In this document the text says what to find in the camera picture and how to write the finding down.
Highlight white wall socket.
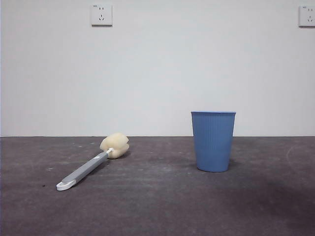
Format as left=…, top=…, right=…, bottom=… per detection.
left=298, top=5, right=315, bottom=28
left=91, top=4, right=114, bottom=27

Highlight grey-handled sponge cup brush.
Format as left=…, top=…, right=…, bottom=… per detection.
left=56, top=132, right=130, bottom=192

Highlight blue ribbed plastic cup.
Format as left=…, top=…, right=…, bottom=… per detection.
left=190, top=111, right=237, bottom=173

